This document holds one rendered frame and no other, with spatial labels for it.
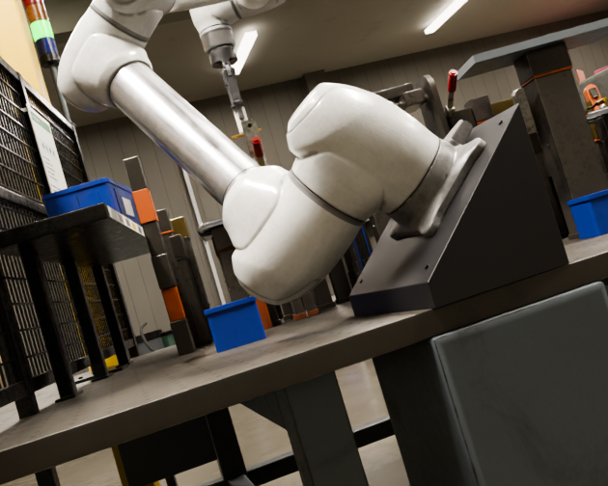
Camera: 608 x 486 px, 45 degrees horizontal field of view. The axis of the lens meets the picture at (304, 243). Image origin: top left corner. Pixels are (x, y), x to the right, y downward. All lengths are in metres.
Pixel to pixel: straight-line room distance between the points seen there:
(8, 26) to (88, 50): 1.15
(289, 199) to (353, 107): 0.18
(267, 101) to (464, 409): 9.33
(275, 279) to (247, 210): 0.12
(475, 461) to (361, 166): 0.47
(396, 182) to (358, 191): 0.06
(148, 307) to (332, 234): 8.47
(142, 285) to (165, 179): 1.42
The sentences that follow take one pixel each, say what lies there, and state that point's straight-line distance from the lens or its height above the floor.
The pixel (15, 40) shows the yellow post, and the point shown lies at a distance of 2.66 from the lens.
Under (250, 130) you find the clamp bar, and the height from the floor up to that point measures 1.19.
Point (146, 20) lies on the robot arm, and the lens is 1.56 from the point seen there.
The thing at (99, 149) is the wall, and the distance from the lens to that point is 9.88.
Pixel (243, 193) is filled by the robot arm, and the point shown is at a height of 0.96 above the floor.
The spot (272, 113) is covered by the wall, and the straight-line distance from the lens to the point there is 10.25.
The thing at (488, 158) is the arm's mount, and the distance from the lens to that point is 1.16.
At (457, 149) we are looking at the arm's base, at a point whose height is 0.92.
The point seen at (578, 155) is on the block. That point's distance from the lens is 1.81.
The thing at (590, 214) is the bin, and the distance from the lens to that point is 1.68.
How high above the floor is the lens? 0.80
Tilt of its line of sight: 3 degrees up
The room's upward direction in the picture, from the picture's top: 17 degrees counter-clockwise
